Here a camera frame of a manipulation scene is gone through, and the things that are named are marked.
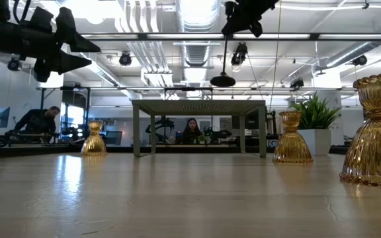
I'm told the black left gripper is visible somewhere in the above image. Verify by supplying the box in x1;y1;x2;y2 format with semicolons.
10;7;101;83

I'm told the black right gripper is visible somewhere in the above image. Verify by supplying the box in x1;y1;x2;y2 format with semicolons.
222;0;271;38

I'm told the tall black candlestick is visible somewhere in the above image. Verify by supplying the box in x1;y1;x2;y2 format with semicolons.
209;1;237;88

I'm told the amber glass candle holder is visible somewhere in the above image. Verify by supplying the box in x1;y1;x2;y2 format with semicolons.
272;110;314;164
339;71;381;190
80;120;108;156

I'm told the black ceiling spotlight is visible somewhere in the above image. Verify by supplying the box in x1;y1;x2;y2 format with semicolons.
351;54;368;67
230;42;249;66
7;56;21;72
118;51;133;67
289;78;306;90

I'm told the black overhead light bar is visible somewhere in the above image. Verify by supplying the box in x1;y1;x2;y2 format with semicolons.
79;32;381;42

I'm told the person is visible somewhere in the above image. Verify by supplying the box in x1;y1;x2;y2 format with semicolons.
14;105;62;135
181;118;203;145

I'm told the green perforated metal shelf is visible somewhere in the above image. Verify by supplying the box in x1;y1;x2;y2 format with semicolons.
132;99;267;158

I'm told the green plant in white pot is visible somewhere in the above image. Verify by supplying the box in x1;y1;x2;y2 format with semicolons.
291;92;342;157

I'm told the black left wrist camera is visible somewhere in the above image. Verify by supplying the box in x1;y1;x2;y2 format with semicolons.
27;5;55;24

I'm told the silver ceiling duct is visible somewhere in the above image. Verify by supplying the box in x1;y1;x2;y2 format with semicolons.
176;0;221;83

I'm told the black background rig frame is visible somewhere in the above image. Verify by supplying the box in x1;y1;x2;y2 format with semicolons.
36;86;357;110

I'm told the black aluminium table frame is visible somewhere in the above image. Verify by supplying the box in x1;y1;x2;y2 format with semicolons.
0;143;350;160

